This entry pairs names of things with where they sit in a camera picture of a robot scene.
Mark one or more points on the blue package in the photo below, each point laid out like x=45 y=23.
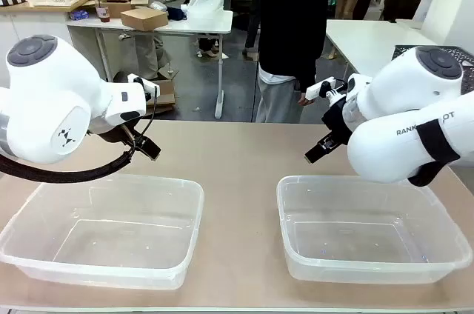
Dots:
x=79 y=15

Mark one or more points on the white cabinet wooden top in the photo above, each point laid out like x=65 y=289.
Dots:
x=44 y=29

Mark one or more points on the navy cloth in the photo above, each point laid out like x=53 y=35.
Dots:
x=177 y=14

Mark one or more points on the open cardboard box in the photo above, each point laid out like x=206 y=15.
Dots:
x=118 y=8

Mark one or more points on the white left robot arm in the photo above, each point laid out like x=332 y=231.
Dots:
x=55 y=88

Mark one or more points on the person in black sweater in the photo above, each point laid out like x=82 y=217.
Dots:
x=289 y=14

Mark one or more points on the white table grey legs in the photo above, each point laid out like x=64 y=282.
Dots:
x=207 y=27

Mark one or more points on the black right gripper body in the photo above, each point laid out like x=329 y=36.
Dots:
x=338 y=121

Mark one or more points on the small grey white object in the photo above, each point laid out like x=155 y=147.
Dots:
x=158 y=6

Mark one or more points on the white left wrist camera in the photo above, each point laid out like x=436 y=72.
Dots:
x=148 y=86

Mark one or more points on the clear plastic bin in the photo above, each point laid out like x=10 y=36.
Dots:
x=111 y=277
x=370 y=273

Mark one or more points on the background person beige trousers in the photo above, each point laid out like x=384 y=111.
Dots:
x=148 y=51

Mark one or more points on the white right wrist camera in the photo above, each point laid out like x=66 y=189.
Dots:
x=318 y=89

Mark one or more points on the person left forearm black sleeve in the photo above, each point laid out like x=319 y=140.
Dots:
x=313 y=66

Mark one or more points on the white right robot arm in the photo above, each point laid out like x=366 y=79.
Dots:
x=392 y=84

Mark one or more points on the cardboard box on floor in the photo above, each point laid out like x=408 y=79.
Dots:
x=166 y=93

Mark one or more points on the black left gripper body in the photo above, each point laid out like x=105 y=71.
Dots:
x=118 y=134

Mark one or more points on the closed cardboard box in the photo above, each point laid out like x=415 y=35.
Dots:
x=144 y=19

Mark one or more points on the person left hand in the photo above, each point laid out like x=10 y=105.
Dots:
x=303 y=97

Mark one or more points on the white board panel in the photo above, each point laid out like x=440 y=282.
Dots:
x=455 y=3

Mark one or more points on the background person dark clothes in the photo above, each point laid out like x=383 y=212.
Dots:
x=252 y=32
x=209 y=45

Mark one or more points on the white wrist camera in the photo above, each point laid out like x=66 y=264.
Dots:
x=318 y=89
x=148 y=86

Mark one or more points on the plain white table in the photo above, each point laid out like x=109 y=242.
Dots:
x=363 y=43

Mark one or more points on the drink cup with straw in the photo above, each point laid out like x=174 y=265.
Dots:
x=103 y=14

